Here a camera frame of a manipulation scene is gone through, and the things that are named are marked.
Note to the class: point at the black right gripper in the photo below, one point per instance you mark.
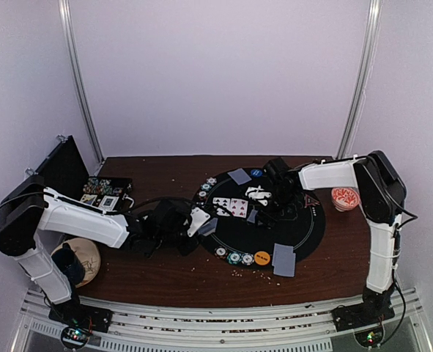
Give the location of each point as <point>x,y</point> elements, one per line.
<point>267,218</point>

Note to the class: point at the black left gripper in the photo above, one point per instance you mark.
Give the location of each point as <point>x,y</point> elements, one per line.
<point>184,250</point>

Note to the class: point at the five of diamonds card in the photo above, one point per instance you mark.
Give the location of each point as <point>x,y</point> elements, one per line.
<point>252,216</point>

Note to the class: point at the six of hearts card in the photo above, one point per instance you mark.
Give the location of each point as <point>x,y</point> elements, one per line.
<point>238,207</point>

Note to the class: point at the blue playing card deck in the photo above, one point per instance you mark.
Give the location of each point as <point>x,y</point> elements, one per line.
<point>208,228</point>

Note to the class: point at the orange black 100 chip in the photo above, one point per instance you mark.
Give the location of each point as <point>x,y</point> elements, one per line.
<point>202,194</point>
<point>221,252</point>

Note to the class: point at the yellow big blind button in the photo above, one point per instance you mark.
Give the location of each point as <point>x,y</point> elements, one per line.
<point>262,258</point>

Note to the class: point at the blue cream 10 chip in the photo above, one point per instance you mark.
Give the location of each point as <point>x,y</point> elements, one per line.
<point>247,259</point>
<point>211,181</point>

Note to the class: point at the face-up playing card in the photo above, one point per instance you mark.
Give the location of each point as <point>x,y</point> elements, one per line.
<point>222,206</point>

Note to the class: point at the blue small blind button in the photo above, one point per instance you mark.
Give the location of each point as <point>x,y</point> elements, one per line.
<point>256,173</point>

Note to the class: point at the red triangular all-in marker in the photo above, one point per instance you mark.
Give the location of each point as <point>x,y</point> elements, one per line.
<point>311,201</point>

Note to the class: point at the blue green 50 chip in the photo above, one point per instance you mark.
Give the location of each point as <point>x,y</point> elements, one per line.
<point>206,187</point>
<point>234,258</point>

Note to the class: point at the single blue-backed playing card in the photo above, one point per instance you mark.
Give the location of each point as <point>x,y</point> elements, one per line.
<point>239,176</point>

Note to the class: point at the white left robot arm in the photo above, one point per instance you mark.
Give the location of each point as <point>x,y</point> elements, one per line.
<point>33,207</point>

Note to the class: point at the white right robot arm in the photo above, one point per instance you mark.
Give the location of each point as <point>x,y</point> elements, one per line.
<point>382,201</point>

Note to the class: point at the round black poker mat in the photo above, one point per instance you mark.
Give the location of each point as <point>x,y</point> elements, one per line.
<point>237,235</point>

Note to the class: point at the red white patterned bowl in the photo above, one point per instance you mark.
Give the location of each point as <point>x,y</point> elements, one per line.
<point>344,199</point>

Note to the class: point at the white playing card box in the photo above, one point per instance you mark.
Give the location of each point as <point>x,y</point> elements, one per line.
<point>108,203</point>

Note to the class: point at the beige patterned plate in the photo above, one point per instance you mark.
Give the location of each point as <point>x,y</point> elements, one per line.
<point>88,254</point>

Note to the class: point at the blue-backed playing card box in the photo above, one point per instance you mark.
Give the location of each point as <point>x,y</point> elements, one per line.
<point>88,199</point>

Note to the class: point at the chips row in case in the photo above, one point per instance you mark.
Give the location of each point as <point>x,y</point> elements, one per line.
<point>98,186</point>

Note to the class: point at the dark blue mug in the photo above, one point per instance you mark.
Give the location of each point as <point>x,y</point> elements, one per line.
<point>68,263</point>

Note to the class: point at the black poker set case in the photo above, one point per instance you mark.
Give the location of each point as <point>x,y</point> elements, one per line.
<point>64,171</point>

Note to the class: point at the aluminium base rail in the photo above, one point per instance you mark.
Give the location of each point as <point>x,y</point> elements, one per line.
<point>296,327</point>

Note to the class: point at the aluminium frame post right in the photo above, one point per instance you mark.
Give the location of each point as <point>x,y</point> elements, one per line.
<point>364,72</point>

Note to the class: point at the aluminium frame post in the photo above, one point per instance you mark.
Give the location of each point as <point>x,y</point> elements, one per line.
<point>69,36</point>
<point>364,72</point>

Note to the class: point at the aluminium frame post left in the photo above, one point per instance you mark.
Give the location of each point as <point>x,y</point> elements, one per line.
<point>69,36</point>

